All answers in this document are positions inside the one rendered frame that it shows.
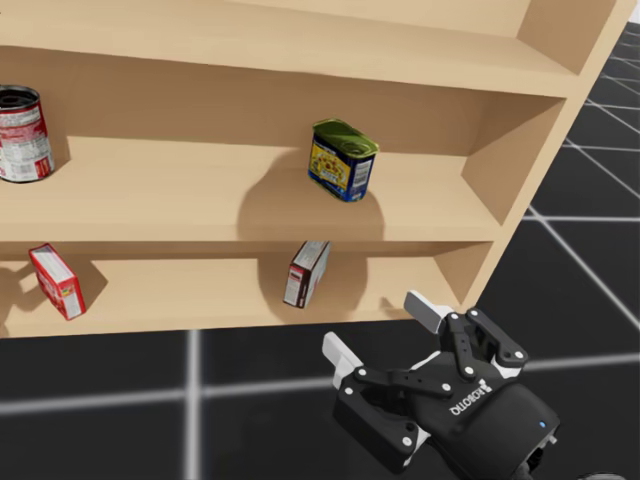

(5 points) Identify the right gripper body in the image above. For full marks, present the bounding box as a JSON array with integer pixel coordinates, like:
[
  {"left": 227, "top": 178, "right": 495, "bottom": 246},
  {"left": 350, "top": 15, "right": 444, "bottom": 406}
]
[{"left": 394, "top": 348, "right": 561, "bottom": 480}]

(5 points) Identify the red and white carton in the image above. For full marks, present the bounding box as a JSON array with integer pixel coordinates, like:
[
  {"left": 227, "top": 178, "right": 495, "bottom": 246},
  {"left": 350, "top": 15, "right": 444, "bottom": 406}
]
[{"left": 282, "top": 240, "right": 332, "bottom": 310}]

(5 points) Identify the pale wooden shelf unit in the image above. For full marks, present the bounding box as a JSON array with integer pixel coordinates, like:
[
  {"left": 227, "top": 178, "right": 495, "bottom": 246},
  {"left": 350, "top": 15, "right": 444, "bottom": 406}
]
[{"left": 0, "top": 0, "right": 637, "bottom": 340}]

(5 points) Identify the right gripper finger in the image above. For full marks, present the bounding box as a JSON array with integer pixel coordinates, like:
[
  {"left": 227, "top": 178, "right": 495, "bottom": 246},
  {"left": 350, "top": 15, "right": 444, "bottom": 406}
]
[
  {"left": 403, "top": 290, "right": 530, "bottom": 382},
  {"left": 321, "top": 331, "right": 454, "bottom": 474}
]

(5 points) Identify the green and blue rectangular can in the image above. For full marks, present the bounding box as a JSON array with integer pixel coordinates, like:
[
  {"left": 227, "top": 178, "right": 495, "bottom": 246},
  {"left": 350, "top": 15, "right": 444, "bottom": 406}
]
[{"left": 306, "top": 117, "right": 380, "bottom": 204}]

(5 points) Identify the red and white can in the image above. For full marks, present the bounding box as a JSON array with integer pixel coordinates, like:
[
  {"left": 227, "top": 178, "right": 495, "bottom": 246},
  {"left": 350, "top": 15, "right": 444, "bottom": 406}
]
[{"left": 0, "top": 84, "right": 56, "bottom": 185}]

